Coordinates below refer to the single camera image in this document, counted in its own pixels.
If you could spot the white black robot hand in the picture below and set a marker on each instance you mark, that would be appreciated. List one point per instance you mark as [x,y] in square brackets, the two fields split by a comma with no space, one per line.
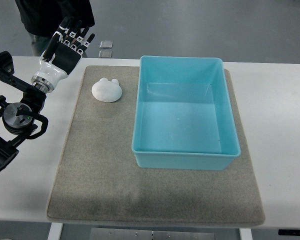
[63,53]

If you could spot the white round toy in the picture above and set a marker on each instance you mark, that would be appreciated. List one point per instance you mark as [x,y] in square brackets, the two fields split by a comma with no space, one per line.
[107,91]

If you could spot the blue plastic box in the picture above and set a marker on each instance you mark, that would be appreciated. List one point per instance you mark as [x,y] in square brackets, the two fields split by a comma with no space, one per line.
[183,116]

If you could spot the person in dark clothes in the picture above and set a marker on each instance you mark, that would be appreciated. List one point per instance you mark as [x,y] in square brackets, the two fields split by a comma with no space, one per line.
[41,18]

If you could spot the lower metal floor plate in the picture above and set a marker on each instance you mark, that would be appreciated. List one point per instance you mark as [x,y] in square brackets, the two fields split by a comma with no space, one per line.
[105,54]

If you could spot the metal floor plate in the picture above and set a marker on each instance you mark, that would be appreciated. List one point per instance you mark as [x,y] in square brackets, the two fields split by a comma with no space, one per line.
[106,44]
[105,54]

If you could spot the upper metal floor plate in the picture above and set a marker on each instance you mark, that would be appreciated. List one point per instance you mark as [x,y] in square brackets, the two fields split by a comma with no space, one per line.
[106,44]

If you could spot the grey felt mat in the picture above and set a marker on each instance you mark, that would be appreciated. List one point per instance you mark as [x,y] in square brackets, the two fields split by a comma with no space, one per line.
[98,179]

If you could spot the white left table leg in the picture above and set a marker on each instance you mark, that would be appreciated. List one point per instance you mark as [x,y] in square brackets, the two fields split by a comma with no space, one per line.
[55,231]

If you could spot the white table leg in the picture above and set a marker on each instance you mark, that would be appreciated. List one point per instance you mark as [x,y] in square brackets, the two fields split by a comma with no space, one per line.
[245,234]
[55,231]

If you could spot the white right table leg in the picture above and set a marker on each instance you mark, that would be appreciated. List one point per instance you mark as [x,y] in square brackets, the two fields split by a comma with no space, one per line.
[245,234]

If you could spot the black table control panel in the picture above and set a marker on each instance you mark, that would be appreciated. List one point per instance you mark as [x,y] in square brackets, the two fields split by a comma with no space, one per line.
[289,232]

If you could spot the metal table base plate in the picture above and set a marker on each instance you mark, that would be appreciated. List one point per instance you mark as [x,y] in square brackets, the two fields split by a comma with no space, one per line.
[134,234]

